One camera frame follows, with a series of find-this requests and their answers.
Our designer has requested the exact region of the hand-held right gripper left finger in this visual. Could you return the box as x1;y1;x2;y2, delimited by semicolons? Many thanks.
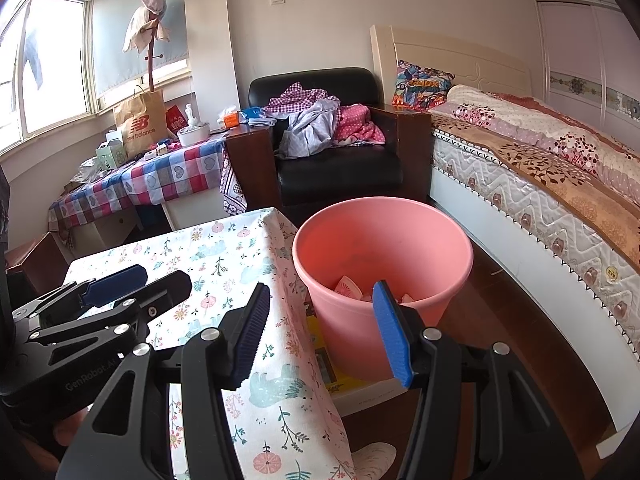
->
57;282;271;480

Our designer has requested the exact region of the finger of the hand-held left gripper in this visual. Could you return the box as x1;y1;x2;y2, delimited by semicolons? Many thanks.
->
12;264;149;332
27;270;193;367

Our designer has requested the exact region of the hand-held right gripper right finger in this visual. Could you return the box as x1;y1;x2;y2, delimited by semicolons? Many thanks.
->
372;280;583;480

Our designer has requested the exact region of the pink plastic bucket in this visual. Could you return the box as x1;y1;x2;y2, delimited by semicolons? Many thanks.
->
292;199;473;382

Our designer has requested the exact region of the white side table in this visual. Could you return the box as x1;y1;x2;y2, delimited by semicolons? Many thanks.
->
65;200;201;261

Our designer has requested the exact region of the floral print tablecloth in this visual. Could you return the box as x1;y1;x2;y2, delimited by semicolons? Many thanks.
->
65;207;358;480

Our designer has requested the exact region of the white yellow cardboard box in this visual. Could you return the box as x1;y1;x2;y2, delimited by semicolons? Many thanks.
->
305;315;423;418

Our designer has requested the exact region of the clear plastic bag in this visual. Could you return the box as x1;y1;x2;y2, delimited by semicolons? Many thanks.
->
70;157;103;183

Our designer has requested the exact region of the checked heart tablecloth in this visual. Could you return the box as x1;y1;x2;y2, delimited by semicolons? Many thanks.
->
47;135;228;231

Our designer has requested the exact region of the purple patterned cloth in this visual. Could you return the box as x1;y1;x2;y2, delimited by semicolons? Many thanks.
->
220;152;248;217

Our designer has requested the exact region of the beige ribbed object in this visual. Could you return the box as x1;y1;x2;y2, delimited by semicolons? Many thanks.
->
350;442;401;480

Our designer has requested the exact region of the green cardboard box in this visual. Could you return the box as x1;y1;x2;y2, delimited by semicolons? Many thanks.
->
95;130;126;171

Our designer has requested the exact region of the bed with quilted mattress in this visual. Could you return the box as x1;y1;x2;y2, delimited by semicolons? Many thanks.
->
430;85;640;451

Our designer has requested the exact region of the brown paper bag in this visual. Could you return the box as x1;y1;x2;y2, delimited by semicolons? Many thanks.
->
113;87;168;158

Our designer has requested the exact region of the white bowl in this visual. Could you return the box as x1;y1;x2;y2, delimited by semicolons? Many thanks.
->
177;121;211;147

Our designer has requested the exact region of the red paper bag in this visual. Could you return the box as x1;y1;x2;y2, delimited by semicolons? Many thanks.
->
165;105;186;136

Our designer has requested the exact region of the pink dotted garment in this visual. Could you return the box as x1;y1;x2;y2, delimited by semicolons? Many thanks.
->
332;104;387;147

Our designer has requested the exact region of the pink coat rack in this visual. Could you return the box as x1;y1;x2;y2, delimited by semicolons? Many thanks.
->
142;35;166;96

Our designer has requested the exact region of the bay window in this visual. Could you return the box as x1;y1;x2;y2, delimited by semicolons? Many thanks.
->
0;0;96;156

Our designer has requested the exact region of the brown floral blanket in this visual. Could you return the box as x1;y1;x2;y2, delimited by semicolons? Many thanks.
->
432;85;640;281

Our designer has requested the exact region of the purple plaid shirt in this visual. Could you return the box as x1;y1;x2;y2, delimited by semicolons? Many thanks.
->
262;81;341;116

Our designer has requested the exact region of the hanging grey garment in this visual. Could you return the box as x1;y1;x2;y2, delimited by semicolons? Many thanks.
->
22;2;46;91

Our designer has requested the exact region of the grey roller blind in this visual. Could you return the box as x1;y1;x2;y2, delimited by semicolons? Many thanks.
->
92;0;191;101

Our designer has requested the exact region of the comic print pillow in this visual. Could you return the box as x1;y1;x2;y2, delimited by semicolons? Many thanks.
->
392;60;456;112

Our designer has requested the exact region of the coat rack with clothes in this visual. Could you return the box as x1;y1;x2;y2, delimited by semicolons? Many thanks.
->
122;0;171;56

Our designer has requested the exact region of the cream bed headboard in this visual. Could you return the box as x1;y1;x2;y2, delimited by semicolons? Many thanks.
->
370;25;533;106

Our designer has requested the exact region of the pink sliding wardrobe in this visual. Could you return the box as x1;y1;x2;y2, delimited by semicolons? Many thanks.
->
527;0;640;136

